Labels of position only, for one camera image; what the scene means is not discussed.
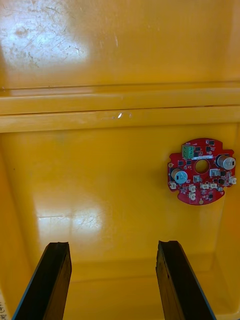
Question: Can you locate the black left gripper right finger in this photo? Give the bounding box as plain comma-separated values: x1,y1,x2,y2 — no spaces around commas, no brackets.
155,240,217,320

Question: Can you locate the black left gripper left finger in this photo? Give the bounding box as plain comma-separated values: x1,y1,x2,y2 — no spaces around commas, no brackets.
11,241,73,320

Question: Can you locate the round red circuit board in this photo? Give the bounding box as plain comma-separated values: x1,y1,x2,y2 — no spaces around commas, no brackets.
166,137,237,206

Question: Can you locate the yellow-orange plastic bin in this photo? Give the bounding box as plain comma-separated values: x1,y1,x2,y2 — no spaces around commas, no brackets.
0,104,240,320
0,0,240,116

